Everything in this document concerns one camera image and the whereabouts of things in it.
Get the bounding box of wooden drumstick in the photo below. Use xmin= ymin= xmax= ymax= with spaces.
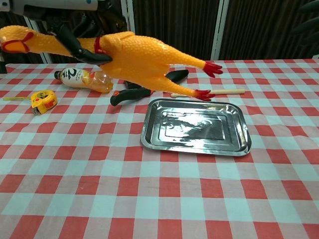
xmin=170 ymin=89 xmax=245 ymax=98

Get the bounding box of orange drink plastic bottle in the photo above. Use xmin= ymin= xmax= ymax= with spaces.
xmin=54 ymin=67 xmax=114 ymax=94

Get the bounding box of black garden trowel orange collar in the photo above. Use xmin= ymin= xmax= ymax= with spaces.
xmin=110 ymin=69 xmax=189 ymax=107

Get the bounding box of stainless steel tray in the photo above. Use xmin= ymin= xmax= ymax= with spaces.
xmin=140 ymin=98 xmax=251 ymax=157

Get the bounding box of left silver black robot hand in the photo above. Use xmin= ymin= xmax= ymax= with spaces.
xmin=0 ymin=0 xmax=112 ymax=66

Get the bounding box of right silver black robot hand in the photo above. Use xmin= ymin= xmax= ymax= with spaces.
xmin=290 ymin=0 xmax=319 ymax=54

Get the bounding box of yellow tape measure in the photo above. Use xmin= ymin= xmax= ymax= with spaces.
xmin=2 ymin=90 xmax=58 ymax=116

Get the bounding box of red white checkered tablecloth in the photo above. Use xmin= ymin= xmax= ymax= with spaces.
xmin=0 ymin=59 xmax=319 ymax=239

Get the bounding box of yellow rubber chicken toy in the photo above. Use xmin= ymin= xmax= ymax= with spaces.
xmin=0 ymin=25 xmax=223 ymax=102

